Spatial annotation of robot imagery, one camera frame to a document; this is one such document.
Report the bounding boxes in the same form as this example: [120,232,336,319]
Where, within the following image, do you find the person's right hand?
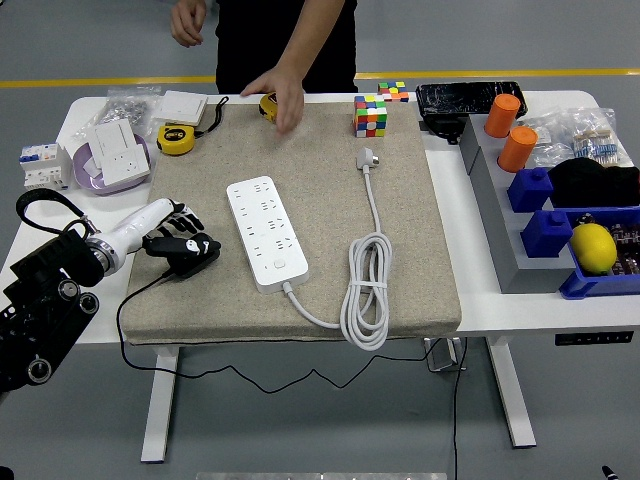
[169,0,208,49]

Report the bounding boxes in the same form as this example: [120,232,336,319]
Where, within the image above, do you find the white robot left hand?
[97,197,223,275]

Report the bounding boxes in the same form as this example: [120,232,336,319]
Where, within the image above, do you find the person's left hand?
[239,67,306,135]

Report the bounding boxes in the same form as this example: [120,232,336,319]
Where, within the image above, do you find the black power adapter plug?
[167,249,222,279]

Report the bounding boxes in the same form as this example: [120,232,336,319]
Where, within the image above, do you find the thin black adapter cord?
[116,271,436,395]

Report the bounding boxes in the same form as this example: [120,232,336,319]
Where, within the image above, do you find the white power strip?
[226,174,310,295]

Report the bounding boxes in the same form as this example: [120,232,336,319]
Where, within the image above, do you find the yellow tape measure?
[156,95,230,157]
[258,91,281,123]

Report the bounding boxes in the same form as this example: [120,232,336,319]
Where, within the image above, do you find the person's torso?
[214,0,359,95]

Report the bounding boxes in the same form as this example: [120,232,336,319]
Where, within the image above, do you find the purple bowl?
[72,132,152,197]

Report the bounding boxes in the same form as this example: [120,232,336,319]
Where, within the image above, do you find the large colourful puzzle cube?
[353,94,389,139]

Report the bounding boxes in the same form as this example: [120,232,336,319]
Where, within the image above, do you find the small colourful puzzle cube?
[377,80,410,104]

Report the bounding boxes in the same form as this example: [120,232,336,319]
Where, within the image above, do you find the clear bag of screws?
[74,85,164,141]

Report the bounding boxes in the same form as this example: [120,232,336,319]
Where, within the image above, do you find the white circuit breaker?
[18,142,74,194]

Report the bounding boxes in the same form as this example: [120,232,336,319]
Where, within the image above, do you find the white table leg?
[487,337,537,448]
[140,344,181,464]

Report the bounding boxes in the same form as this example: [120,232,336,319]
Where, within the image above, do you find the black table control panel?
[553,330,635,347]

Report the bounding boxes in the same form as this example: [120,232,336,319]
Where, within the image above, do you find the black wrapped plastic tray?
[415,80,530,124]

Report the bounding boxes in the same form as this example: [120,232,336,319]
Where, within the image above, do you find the grey-brown fabric mat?
[120,102,464,346]

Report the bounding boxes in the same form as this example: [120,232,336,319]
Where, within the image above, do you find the blue plastic bin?
[558,205,640,301]

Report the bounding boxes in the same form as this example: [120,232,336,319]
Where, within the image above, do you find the grey box under table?
[424,337,467,373]

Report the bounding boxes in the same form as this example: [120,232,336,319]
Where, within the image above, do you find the orange cylinder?
[483,93,522,139]
[497,125,539,174]

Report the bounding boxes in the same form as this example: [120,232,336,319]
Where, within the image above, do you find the grey stepped block stand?
[458,113,576,295]

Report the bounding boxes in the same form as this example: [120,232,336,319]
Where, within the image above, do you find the yellow lemon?
[569,223,619,275]

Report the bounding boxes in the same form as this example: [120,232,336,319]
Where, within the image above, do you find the dark circuit boards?
[574,212,640,277]

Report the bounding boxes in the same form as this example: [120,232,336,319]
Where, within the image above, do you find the blue stepped block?
[520,209,575,260]
[507,167,555,214]

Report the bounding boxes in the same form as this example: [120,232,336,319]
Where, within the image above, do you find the clear bag of small parts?
[522,112,576,169]

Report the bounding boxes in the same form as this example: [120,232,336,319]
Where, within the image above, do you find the black cloth bundle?
[547,158,640,210]

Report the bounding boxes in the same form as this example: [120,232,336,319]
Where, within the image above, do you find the clear bag of resistors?
[562,105,623,169]

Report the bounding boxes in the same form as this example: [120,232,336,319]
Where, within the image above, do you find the white wall socket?
[94,144,152,187]

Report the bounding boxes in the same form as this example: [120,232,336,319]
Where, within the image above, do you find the white wall switch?
[151,89,209,126]

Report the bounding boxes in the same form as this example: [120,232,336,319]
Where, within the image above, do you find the white switch panel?
[93,117,139,157]

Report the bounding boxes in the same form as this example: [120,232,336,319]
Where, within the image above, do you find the white power strip cable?
[283,146,393,352]

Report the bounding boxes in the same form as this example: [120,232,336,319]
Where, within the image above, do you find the black hanging power cable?
[451,338,469,480]

